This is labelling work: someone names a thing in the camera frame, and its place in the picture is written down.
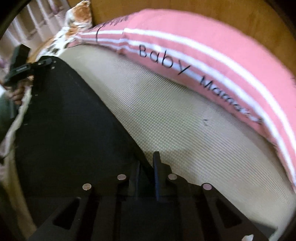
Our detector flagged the black pants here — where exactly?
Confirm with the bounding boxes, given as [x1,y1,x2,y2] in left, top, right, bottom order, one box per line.
[15,57,154,229]

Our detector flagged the person left hand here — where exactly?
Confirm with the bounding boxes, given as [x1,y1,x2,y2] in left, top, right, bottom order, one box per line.
[5,79,32,105]

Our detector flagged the pink pleated curtain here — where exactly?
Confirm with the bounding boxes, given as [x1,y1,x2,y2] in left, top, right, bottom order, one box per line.
[0,0,70,58]

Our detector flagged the floral orange white pillow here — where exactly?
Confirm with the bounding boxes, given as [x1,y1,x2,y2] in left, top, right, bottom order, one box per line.
[29,1,93,62]

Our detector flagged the pink striped Baby pillow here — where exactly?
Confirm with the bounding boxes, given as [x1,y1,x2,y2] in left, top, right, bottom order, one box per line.
[70,9,295,184]

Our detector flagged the wooden bamboo headboard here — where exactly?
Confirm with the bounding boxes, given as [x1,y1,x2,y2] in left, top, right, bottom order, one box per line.
[67,0,296,75]

